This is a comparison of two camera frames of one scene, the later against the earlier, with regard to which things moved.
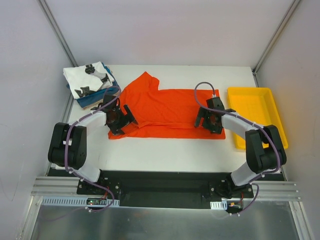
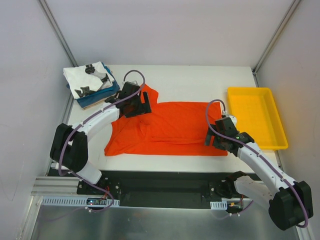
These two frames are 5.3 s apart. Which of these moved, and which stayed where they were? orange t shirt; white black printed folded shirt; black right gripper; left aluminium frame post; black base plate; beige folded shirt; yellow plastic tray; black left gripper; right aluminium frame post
Moved: orange t shirt; black right gripper; black left gripper
Stayed: black base plate; right aluminium frame post; beige folded shirt; yellow plastic tray; white black printed folded shirt; left aluminium frame post
